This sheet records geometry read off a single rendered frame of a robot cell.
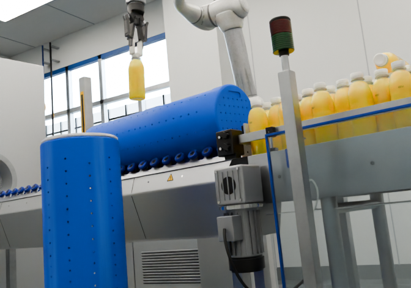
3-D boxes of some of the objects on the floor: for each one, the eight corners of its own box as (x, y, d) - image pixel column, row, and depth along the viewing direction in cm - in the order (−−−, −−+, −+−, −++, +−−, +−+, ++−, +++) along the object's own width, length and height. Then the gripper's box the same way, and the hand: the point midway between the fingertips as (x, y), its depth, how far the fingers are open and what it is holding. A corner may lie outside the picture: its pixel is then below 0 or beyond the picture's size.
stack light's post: (336, 490, 119) (284, 74, 138) (351, 494, 116) (295, 71, 135) (329, 498, 116) (276, 72, 135) (344, 503, 113) (288, 68, 132)
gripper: (144, 13, 219) (144, 62, 215) (115, 2, 207) (115, 53, 202) (155, 8, 214) (155, 57, 210) (126, -4, 202) (126, 48, 198)
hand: (136, 48), depth 207 cm, fingers closed on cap, 4 cm apart
